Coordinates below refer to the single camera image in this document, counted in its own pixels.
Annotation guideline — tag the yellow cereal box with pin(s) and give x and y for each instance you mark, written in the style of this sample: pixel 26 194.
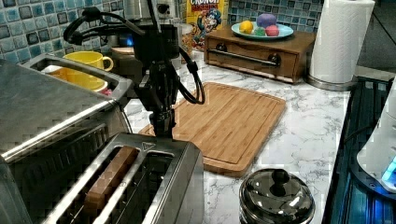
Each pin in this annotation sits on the yellow cereal box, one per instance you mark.
pixel 205 16

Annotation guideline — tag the wooden drawer box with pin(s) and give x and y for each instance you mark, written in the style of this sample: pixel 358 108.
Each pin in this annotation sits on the wooden drawer box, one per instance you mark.
pixel 282 58

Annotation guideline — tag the white paper towel roll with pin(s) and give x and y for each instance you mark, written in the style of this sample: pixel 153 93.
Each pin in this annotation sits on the white paper towel roll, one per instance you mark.
pixel 341 31

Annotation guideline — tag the yellow ceramic mug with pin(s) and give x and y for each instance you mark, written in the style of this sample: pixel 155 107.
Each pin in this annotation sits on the yellow ceramic mug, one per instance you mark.
pixel 91 58

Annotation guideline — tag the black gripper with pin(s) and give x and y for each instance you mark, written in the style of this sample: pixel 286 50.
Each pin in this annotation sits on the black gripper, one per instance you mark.
pixel 157 91

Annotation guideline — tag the bamboo cutting board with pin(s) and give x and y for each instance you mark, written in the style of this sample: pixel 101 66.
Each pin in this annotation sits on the bamboo cutting board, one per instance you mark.
pixel 230 127

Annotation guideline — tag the pink toy fruit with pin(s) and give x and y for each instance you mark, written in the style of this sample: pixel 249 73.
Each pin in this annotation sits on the pink toy fruit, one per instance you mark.
pixel 272 30

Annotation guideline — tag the light blue plate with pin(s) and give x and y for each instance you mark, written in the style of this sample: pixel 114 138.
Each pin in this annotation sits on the light blue plate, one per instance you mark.
pixel 283 31

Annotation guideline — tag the stainless steel toaster oven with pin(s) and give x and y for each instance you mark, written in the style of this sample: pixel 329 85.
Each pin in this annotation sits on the stainless steel toaster oven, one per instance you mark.
pixel 50 132

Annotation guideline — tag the dark canister with wooden lid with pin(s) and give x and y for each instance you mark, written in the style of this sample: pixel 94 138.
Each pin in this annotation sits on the dark canister with wooden lid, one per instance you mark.
pixel 126 64

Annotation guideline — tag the purple toy fruit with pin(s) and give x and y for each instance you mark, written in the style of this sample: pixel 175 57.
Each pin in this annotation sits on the purple toy fruit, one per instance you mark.
pixel 265 20

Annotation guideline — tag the yellow bowl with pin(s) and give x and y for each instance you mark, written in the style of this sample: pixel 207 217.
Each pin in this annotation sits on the yellow bowl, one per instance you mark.
pixel 79 78

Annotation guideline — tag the sprinkle patterned cup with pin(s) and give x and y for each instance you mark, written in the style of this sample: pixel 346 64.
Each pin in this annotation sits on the sprinkle patterned cup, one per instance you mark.
pixel 186 37

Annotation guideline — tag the brown toast slice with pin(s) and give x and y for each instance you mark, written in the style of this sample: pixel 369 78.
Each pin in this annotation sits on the brown toast slice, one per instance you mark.
pixel 108 180

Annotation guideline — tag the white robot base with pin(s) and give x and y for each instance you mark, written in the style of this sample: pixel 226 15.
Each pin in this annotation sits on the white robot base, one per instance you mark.
pixel 373 114

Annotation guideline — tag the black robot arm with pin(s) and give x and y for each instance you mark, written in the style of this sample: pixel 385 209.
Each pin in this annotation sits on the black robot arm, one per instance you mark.
pixel 149 42

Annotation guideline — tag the green toy fruit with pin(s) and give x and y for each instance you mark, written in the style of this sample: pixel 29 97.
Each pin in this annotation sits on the green toy fruit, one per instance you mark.
pixel 259 31

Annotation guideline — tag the silver two-slot toaster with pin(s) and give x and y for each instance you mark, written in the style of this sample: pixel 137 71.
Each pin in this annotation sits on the silver two-slot toaster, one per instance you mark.
pixel 164 185

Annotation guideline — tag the yellow toy lemon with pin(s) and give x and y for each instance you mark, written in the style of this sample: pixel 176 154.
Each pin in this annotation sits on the yellow toy lemon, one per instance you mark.
pixel 246 27

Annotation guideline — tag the steel pot with lid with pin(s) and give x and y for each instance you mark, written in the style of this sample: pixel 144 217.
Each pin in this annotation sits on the steel pot with lid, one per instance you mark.
pixel 275 196

